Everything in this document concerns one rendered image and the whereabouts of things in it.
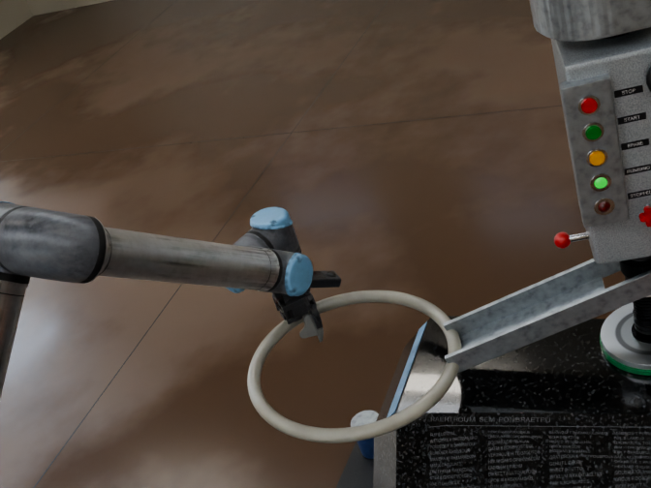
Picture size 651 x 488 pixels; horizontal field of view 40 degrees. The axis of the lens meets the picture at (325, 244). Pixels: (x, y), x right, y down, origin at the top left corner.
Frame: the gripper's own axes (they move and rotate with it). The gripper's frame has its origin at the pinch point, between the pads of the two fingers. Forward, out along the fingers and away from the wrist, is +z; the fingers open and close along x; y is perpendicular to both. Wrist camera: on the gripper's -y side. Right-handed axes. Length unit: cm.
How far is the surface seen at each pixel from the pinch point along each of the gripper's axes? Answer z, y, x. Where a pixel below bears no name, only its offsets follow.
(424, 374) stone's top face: 1.2, -13.1, 30.1
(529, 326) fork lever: -15, -31, 48
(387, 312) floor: 86, -53, -95
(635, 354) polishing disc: -4, -48, 59
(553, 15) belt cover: -80, -41, 54
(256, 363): -8.7, 18.9, 10.9
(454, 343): -7.4, -20.0, 34.8
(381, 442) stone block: 10.0, 2.5, 33.4
